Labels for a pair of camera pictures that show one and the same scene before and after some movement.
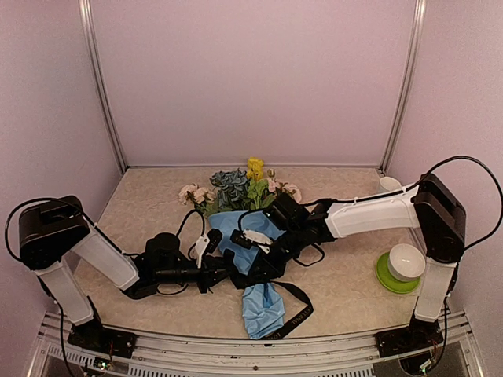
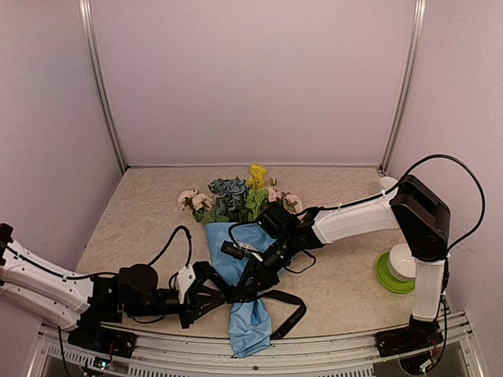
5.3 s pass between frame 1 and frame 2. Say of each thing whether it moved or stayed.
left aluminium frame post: stayed
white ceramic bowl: stayed
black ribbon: moved
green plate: stayed
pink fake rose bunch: moved
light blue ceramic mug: stayed
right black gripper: stayed
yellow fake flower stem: moved
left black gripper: moved
